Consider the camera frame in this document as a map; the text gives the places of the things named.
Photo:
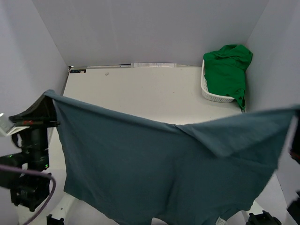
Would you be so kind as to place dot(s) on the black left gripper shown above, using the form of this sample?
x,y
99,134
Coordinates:
x,y
42,113

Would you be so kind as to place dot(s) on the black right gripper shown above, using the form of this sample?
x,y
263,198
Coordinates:
x,y
296,150

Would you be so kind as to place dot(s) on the blue t shirt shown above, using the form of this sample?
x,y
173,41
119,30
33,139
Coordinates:
x,y
133,169

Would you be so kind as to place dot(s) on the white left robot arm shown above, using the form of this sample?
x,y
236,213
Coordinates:
x,y
22,173

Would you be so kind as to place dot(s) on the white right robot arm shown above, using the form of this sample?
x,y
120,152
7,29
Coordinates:
x,y
285,181

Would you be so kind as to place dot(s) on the black label sticker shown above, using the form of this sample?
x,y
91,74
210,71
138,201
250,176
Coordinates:
x,y
78,71

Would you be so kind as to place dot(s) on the white plastic basket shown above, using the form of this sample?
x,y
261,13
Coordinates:
x,y
209,96

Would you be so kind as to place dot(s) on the green t shirt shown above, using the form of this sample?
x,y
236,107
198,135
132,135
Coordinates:
x,y
225,71

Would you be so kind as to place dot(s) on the papers behind table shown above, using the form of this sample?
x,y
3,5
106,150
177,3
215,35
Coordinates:
x,y
153,65

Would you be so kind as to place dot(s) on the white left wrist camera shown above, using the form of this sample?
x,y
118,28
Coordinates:
x,y
7,128

